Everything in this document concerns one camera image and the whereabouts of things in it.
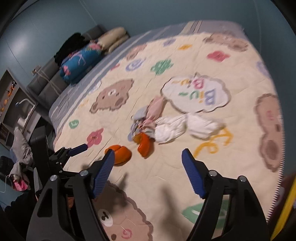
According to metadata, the orange mandarin peel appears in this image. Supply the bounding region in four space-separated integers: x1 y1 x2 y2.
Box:
104 145 132 166

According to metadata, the white tissue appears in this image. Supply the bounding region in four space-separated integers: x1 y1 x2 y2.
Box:
154 113 225 144

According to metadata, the pink grey cloth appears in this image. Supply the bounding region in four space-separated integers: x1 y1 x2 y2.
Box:
127 96 165 142

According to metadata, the yellow rimmed trash bin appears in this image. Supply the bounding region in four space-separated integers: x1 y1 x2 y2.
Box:
268 173 295 240

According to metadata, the white shelf unit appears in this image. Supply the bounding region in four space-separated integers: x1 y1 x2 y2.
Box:
1 69 35 150

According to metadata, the grey padded headboard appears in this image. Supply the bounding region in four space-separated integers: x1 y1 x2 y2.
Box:
26 25 107 110

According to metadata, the blue floral folded duvet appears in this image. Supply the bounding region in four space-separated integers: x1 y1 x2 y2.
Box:
60 43 103 85

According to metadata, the cream bear print quilt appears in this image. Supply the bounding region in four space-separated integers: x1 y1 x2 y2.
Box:
53 31 286 241

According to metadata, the black clothing pile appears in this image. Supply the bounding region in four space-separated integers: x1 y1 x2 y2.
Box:
54 33 90 67

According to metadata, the cream folded blanket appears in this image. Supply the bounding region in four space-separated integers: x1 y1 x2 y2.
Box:
97 27 130 54

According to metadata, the white charging cable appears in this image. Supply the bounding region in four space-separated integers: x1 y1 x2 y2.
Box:
32 67 70 95

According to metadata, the wall power socket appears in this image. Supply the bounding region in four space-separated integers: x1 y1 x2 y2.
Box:
32 65 41 75

